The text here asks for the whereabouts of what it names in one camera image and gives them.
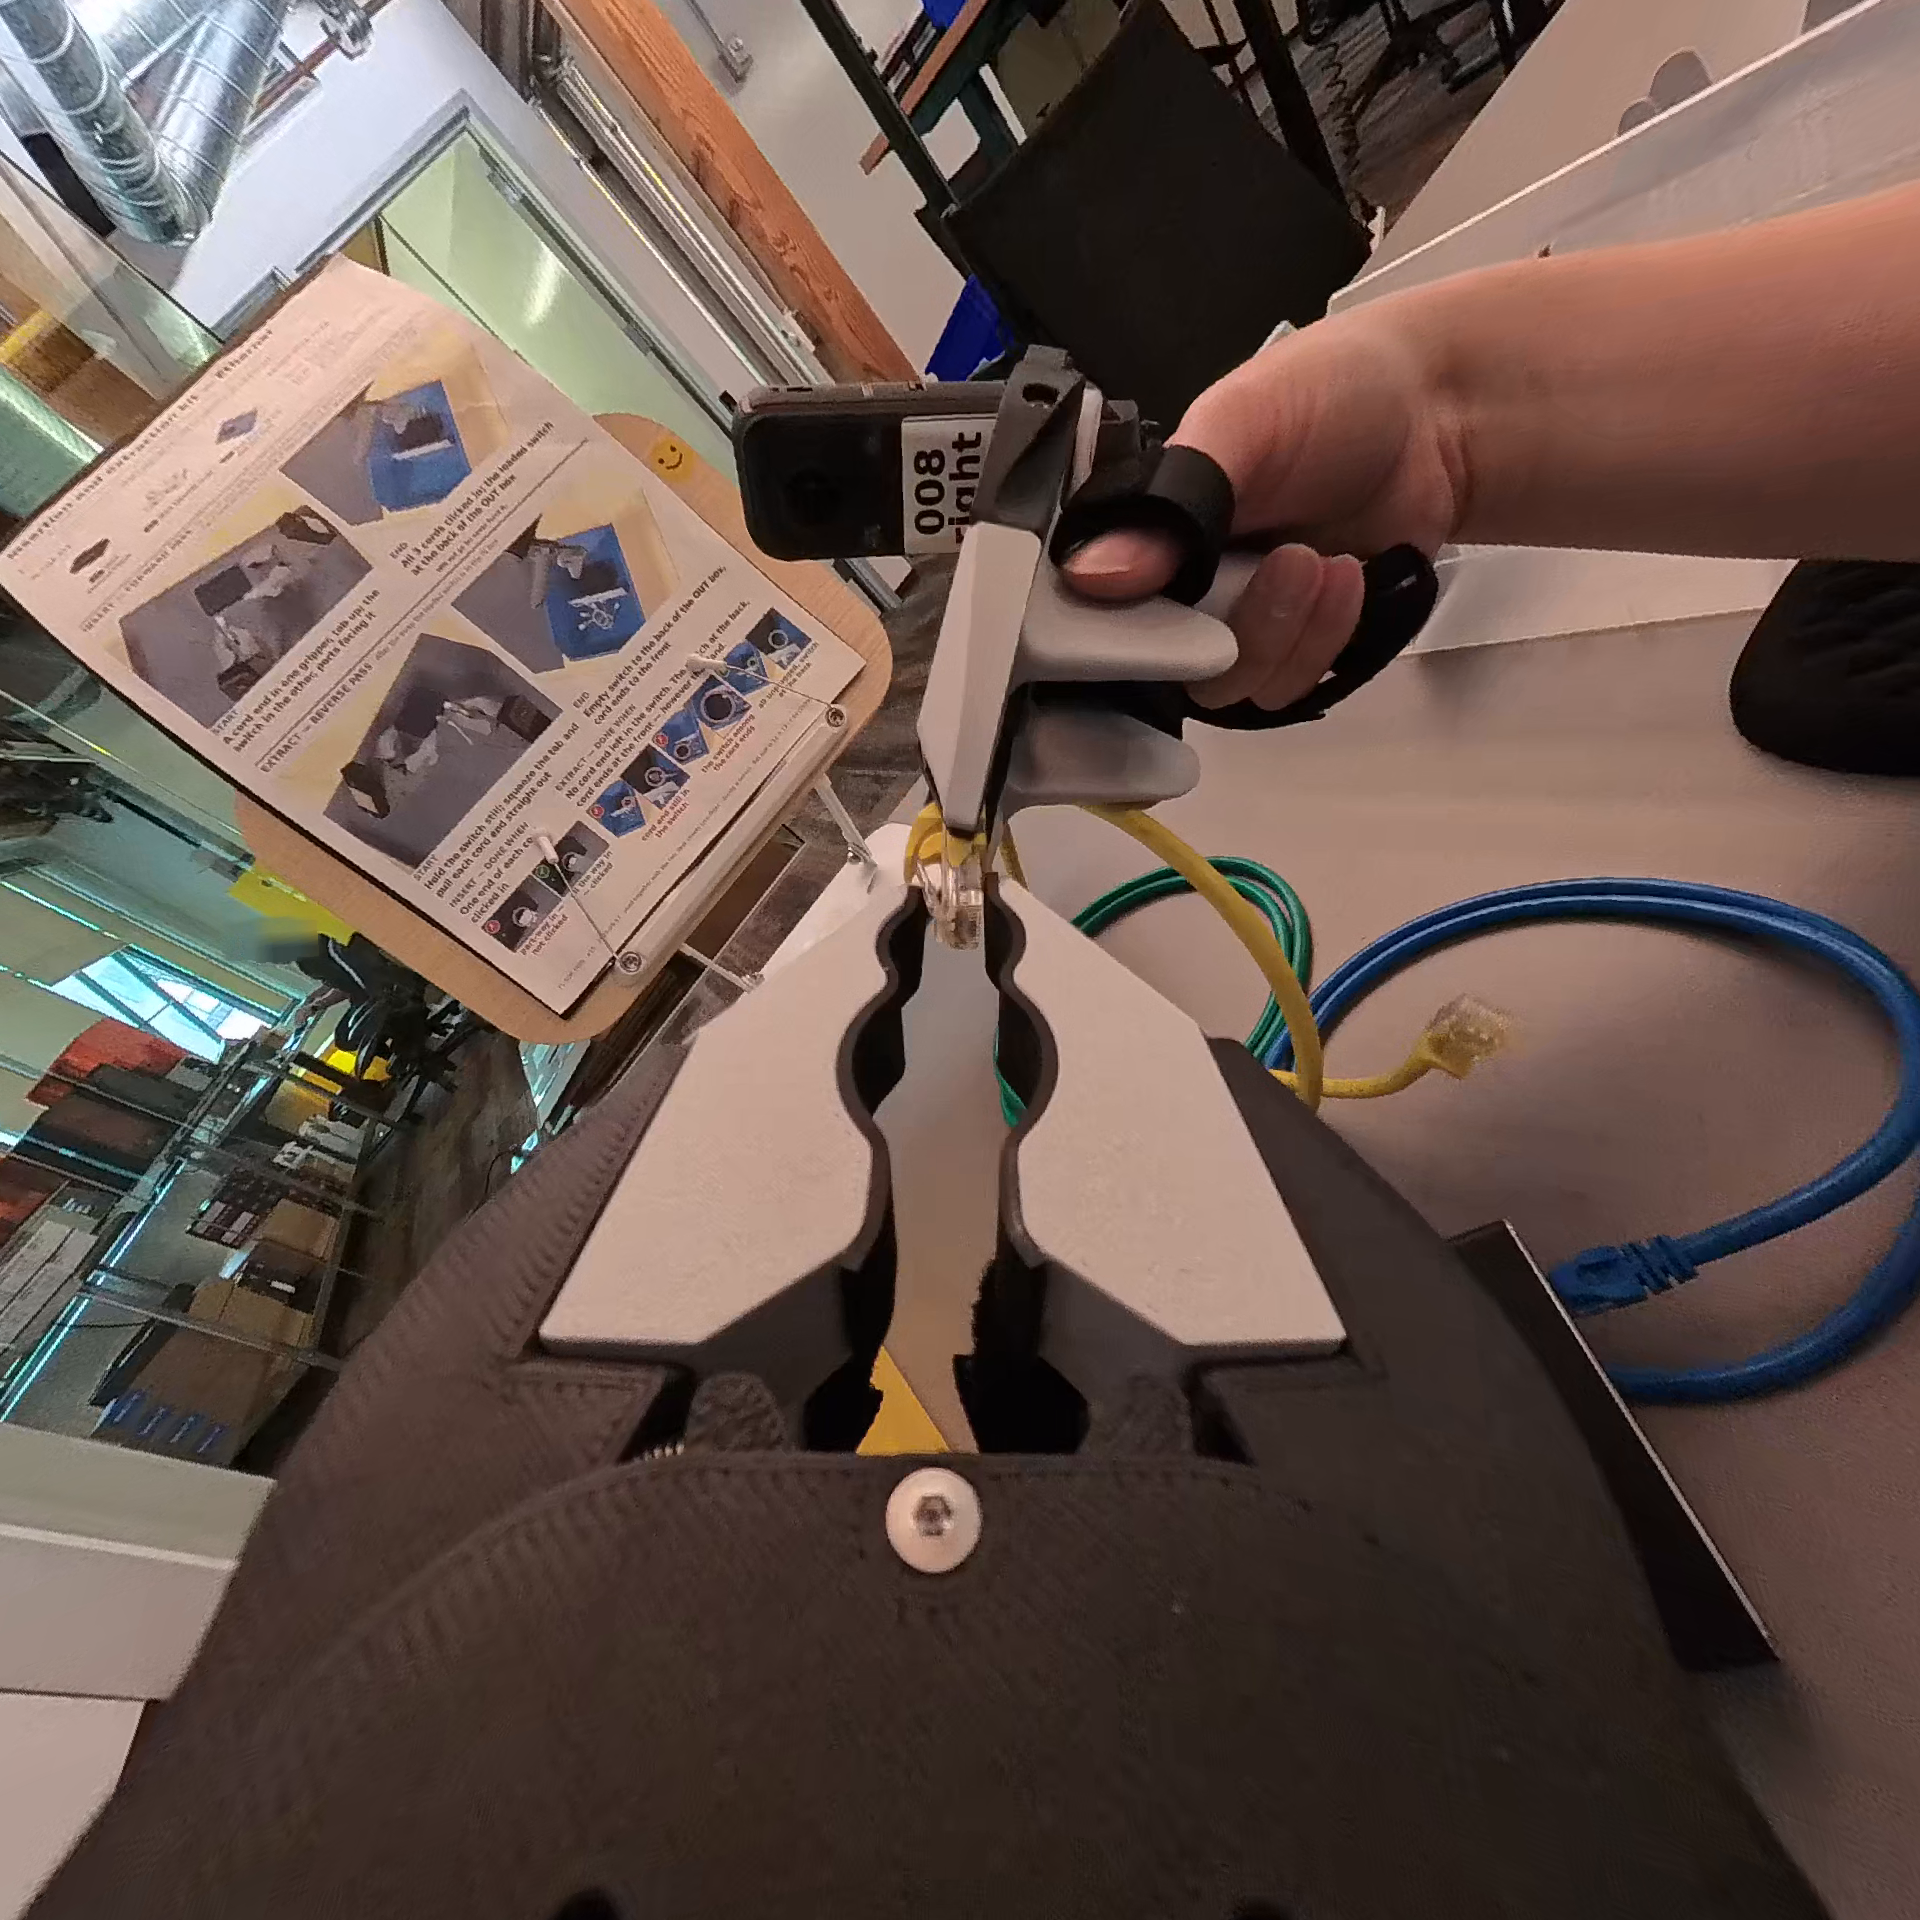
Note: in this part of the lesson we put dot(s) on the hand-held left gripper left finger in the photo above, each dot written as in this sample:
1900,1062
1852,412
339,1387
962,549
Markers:
704,1201

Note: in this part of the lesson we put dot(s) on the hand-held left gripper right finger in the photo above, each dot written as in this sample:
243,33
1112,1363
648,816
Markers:
1170,1201

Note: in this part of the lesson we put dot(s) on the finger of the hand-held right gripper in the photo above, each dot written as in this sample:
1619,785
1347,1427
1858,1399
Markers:
975,661

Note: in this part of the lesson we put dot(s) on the yellow plastic bin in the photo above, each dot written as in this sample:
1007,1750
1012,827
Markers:
900,1417

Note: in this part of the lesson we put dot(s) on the black ethernet switch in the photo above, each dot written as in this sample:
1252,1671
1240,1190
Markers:
1620,1425

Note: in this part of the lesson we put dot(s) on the clear plastic bin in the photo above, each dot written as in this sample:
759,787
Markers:
1724,135

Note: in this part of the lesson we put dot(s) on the person's right forearm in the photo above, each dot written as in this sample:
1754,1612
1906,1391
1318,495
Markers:
1681,376

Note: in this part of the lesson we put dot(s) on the person's right hand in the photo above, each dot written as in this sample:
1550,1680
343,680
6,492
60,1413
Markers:
1335,436

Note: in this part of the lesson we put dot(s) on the tan backing board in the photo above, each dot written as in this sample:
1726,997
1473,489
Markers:
704,481

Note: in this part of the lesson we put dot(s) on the blue plastic bin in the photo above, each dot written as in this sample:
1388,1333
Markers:
967,339

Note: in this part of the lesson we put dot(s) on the wooden pillar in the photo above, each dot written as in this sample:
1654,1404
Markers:
735,181

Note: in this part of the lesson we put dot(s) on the black office chair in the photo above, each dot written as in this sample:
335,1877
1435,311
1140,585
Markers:
1155,224

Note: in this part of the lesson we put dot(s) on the printed instruction sheet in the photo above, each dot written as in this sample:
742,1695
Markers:
451,599

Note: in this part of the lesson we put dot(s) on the black wrist rest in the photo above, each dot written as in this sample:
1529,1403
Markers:
1844,676

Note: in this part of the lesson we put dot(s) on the silver air duct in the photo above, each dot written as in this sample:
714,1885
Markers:
150,107

